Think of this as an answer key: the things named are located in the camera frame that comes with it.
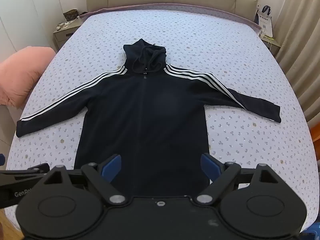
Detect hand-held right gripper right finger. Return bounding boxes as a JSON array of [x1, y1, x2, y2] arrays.
[[196, 152, 279, 205]]

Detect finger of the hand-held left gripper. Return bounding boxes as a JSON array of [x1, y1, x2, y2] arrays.
[[0, 163, 51, 181]]

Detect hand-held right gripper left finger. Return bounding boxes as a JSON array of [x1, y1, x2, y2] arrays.
[[42, 154, 127, 205]]

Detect navy white-striped hoodie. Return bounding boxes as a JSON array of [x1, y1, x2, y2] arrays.
[[16, 38, 281, 198]]

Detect pink pillow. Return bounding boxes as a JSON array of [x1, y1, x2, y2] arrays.
[[0, 46, 56, 109]]

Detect floral quilted bedspread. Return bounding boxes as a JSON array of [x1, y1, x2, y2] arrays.
[[5, 4, 319, 233]]

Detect beige nightstand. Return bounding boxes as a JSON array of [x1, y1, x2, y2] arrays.
[[260, 34, 282, 55], [52, 17, 84, 52]]

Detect white tote bag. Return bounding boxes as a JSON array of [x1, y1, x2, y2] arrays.
[[254, 5, 273, 37]]

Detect brown patterned bag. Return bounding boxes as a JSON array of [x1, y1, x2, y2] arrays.
[[63, 9, 78, 20]]

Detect white wardrobe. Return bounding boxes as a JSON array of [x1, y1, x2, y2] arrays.
[[0, 0, 63, 63]]

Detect beige curtain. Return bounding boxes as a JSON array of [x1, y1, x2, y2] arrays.
[[271, 0, 320, 123]]

